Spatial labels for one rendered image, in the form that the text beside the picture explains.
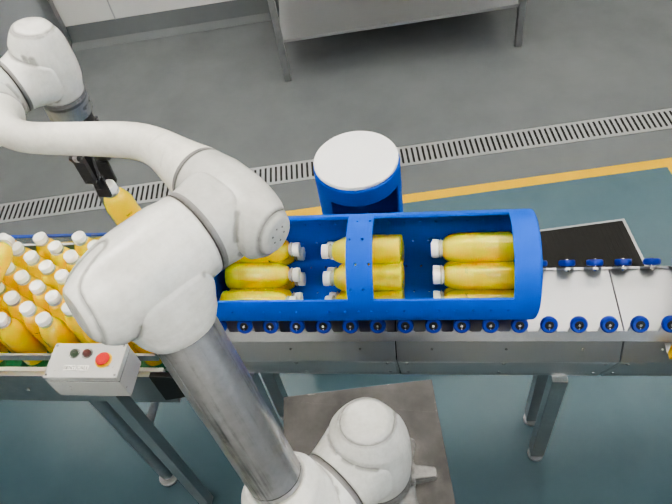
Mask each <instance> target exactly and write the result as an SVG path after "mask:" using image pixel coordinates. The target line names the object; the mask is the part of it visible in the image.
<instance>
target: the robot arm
mask: <svg viewBox="0 0 672 504"><path fill-rule="evenodd" d="M7 46H8V49H9V50H8V51H7V52H6V53H5V54H4V55H3V56H2V57H1V58H0V147H2V146H3V147H5V148H8V149H11V150H14V151H18V152H23V153H30V154H43V155H67V156H69V160H70V161H71V162H72V163H73V164H74V165H75V167H76V169H77V170H78V172H79V174H80V175H81V177H82V179H83V181H84V182H85V184H93V185H94V187H95V189H96V191H97V193H98V196H99V197H112V193H111V191H110V189H109V187H108V185H107V182H106V180H107V179H112V180H114V182H117V178H116V176H115V174H114V172H113V170H112V168H111V166H110V164H109V162H108V160H111V157H114V158H126V159H133V160H137V161H140V162H143V163H145V164H147V165H148V166H149V167H151V168H152V169H153V170H154V171H155V173H156V174H157V175H158V176H159V177H160V179H161V180H162V181H163V182H164V183H165V185H166V186H167V187H168V189H169V190H170V191H171V193H170V194H169V195H167V196H166V197H165V198H163V199H161V200H159V201H158V202H156V203H153V204H151V205H149V206H146V207H145V208H143V209H141V210H140V211H138V212H137V213H135V214H134V215H132V216H131V217H129V218H128V219H126V220H125V221H123V222H122V223H120V224H119V225H117V226H116V227H115V228H113V229H112V230H111V231H109V232H108V233H107V234H105V235H104V236H103V237H101V238H100V239H99V240H98V241H97V242H95V243H94V244H93V245H92V246H91V247H90V248H89V249H88V250H87V251H86V252H85V253H84V254H83V255H82V257H81V258H80V259H79V260H78V262H77V263H76V264H75V266H74V267H73V268H72V270H71V271H70V273H69V274H68V276H67V278H66V282H65V286H64V288H63V298H64V300H65V303H66V305H67V306H68V308H69V310H70V312H71V313H72V315H73V317H74V318H75V320H76V321H77V323H78V324H79V326H80V327H81V328H82V330H83V331H84V332H85V333H86V334H87V336H88V337H89V338H91V339H92V340H94V341H95V342H99V343H102V344H104V345H108V346H120V345H125V344H127V343H129V342H131V341H132V342H134V343H136V344H137V345H138V346H139V347H141V348H142V349H144V350H147V351H149V352H152V353H156V354H157V355H158V356H159V358H160V360H161V361H162V363H163V364H164V366H165V367H166V369H167V370H168V372H169V373H170V375H171V376H172V378H173V379H174V381H175V382H176V384H177V385H178V387H179V388H180V390H181V391H182V393H183V394H184V396H185V397H186V399H187V400H188V402H189V403H190V405H191V406H192V408H193V409H194V411H195V412H196V414H197V415H198V417H199V418H200V419H201V420H202V421H203V423H204V424H205V426H206V427H207V429H208V430H209V432H210V433H211V435H212V436H213V438H214V439H215V441H216V442H217V444H218V445H219V447H220V448H221V450H222V451H223V453H224V454H225V456H226V457H227V459H228V460H229V462H230V463H231V465H232V466H233V468H234V469H235V471H236V472H237V474H238V475H239V477H240V478H241V480H242V481H243V483H244V487H243V490H242V495H241V504H418V501H417V496H416V484H421V483H426V482H431V481H435V480H437V477H436V467H431V466H424V465H417V464H414V453H415V449H416V442H415V440H414V439H412V438H410V437H409V433H408V430H407V427H406V425H405V423H404V421H403V420H402V418H401V417H400V416H399V415H398V414H397V413H396V412H395V411H393V410H392V409H391V408H390V407H389V406H387V405H386V404H384V403H383V402H381V401H380V400H378V399H375V398H370V397H362V398H357V399H354V400H352V401H350V402H348V403H347V404H345V405H344V406H343V407H342V408H341V409H339V410H338V411H337V413H336V414H335V415H334V416H333V418H332V419H331V422H330V425H329V427H328V428H327V430H326V432H325V433H324V435H323V436H322V438H321V439H320V441H319V442H318V444H317V445H316V447H315V448H314V450H313V451H312V452H311V454H310V455H309V456H308V455H306V454H304V453H301V452H295V451H293V450H292V448H291V446H290V444H289V442H288V441H287V439H286V437H285V435H284V434H283V432H282V430H281V428H280V427H279V425H278V423H277V421H276V420H275V418H274V416H273V414H272V413H271V411H270V409H269V407H268V406H267V404H266V402H265V400H264V398H263V397H262V395H261V393H260V391H259V390H258V388H257V386H256V384H255V383H254V381H253V379H252V377H251V376H250V374H249V372H248V370H247V369H246V367H245V365H244V363H243V361H242V360H241V358H240V356H239V354H238V353H237V351H236V349H235V347H234V346H233V344H232V342H231V340H230V339H229V337H228V335H227V333H226V332H225V330H224V328H223V326H222V325H221V323H220V321H219V319H218V317H217V316H216V315H217V306H218V302H217V297H216V286H215V280H214V277H215V276H216V275H217V274H219V273H220V272H221V271H222V270H224V269H225V268H227V267H228V266H230V265H231V264H233V263H234V262H236V261H238V260H240V259H241V258H242V257H244V256H245V257H247V258H248V259H258V258H263V257H267V256H269V255H271V254H272V253H273V252H275V251H277V250H278V249H279V248H280V247H281V246H282V245H283V243H284V242H285V240H286V238H287V236H288V233H289V229H290V221H289V218H288V216H287V214H286V212H285V210H284V207H283V204H282V202H281V200H280V199H279V197H278V196H277V195H276V193H275V192H274V191H273V190H272V188H271V187H270V186H269V185H268V184H267V183H266V182H265V181H264V180H263V179H262V178H261V177H260V176H258V175H257V174H256V173H255V172H253V171H252V170H251V169H249V168H248V167H247V166H245V165H244V164H242V163H241V162H239V161H238V160H236V159H234V158H232V157H230V156H228V155H225V154H223V153H222V152H220V151H218V150H216V149H214V148H212V147H209V146H206V145H203V144H200V143H197V142H195V141H192V140H190V139H188V138H185V137H183V136H180V135H178V134H176V133H173V132H171V131H169V130H166V129H163V128H160V127H157V126H153V125H149V124H144V123H137V122H125V121H98V117H97V116H93V113H92V108H93V106H92V103H91V100H90V98H89V96H88V94H87V91H86V88H85V86H84V84H83V81H82V72H81V69H80V66H79V63H78V61H77V58H76V56H75V54H74V52H73V50H72V48H71V47H70V45H69V43H68V41H67V40H66V38H65V37H64V35H63V34H62V33H61V31H60V30H59V29H58V28H57V27H56V26H54V25H53V24H52V23H51V22H49V21H48V20H46V19H44V18H41V17H27V18H23V19H20V20H18V21H16V22H14V23H13V24H12V25H11V27H10V29H9V33H8V39H7ZM41 106H43V108H44V110H45V111H46V113H47V115H48V117H49V119H50V120H51V121H52V122H30V121H26V115H25V114H27V113H28V112H30V111H31V110H33V109H36V108H38V107H41ZM94 157H95V158H96V159H97V160H95V159H94ZM98 170H99V171H98ZM99 172H100V174H101V175H100V174H99Z"/></svg>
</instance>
